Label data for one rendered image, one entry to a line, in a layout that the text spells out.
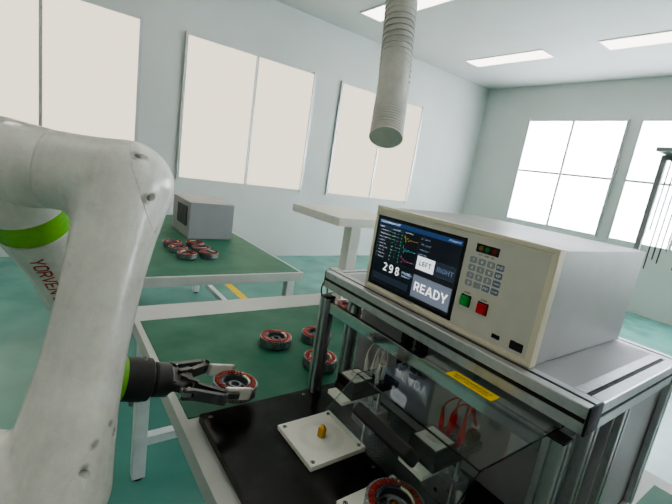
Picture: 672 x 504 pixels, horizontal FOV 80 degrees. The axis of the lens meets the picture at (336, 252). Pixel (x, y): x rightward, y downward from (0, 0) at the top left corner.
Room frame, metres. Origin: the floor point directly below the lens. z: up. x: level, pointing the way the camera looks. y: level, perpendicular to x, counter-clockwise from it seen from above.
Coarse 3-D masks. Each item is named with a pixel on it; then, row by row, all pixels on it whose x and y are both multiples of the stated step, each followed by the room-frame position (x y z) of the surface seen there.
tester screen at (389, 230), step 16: (384, 224) 0.94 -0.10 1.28; (400, 224) 0.90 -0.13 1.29; (384, 240) 0.94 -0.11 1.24; (400, 240) 0.90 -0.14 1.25; (416, 240) 0.86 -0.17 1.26; (432, 240) 0.82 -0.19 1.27; (448, 240) 0.79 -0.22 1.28; (384, 256) 0.93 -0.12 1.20; (400, 256) 0.89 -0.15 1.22; (416, 256) 0.85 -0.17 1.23; (432, 256) 0.82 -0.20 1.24; (448, 256) 0.79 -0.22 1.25; (384, 272) 0.92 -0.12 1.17; (400, 272) 0.88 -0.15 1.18; (416, 272) 0.84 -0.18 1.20
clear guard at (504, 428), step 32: (352, 384) 0.60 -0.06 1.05; (384, 384) 0.59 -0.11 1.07; (416, 384) 0.61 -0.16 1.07; (448, 384) 0.62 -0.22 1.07; (480, 384) 0.64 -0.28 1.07; (352, 416) 0.55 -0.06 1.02; (384, 416) 0.53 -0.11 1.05; (416, 416) 0.51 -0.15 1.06; (448, 416) 0.53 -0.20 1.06; (480, 416) 0.54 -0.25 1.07; (512, 416) 0.55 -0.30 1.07; (544, 416) 0.57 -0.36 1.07; (384, 448) 0.49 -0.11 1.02; (416, 448) 0.47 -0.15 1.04; (448, 448) 0.46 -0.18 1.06; (480, 448) 0.46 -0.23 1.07; (512, 448) 0.47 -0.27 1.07; (416, 480) 0.44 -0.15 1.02; (448, 480) 0.43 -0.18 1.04
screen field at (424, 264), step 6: (420, 258) 0.84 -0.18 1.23; (426, 258) 0.83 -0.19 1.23; (420, 264) 0.84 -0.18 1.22; (426, 264) 0.83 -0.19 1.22; (432, 264) 0.81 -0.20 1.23; (438, 264) 0.80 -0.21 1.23; (444, 264) 0.79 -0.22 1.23; (426, 270) 0.82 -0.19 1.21; (432, 270) 0.81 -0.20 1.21; (438, 270) 0.80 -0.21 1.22; (444, 270) 0.79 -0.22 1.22; (450, 270) 0.78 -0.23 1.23; (438, 276) 0.80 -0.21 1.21; (444, 276) 0.79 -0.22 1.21; (450, 276) 0.77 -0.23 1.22
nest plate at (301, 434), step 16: (320, 416) 0.90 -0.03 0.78; (288, 432) 0.82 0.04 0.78; (304, 432) 0.83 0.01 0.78; (336, 432) 0.84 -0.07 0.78; (304, 448) 0.77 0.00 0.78; (320, 448) 0.78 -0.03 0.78; (336, 448) 0.79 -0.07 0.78; (352, 448) 0.80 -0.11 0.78; (304, 464) 0.74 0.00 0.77; (320, 464) 0.73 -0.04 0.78
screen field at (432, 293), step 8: (416, 280) 0.84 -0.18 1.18; (424, 280) 0.82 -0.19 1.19; (416, 288) 0.84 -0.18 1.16; (424, 288) 0.82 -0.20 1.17; (432, 288) 0.80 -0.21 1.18; (440, 288) 0.79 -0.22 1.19; (448, 288) 0.77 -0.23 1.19; (416, 296) 0.83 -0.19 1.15; (424, 296) 0.82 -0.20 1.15; (432, 296) 0.80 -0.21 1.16; (440, 296) 0.78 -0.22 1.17; (448, 296) 0.77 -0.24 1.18; (432, 304) 0.80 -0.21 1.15; (440, 304) 0.78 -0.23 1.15; (448, 304) 0.77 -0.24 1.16
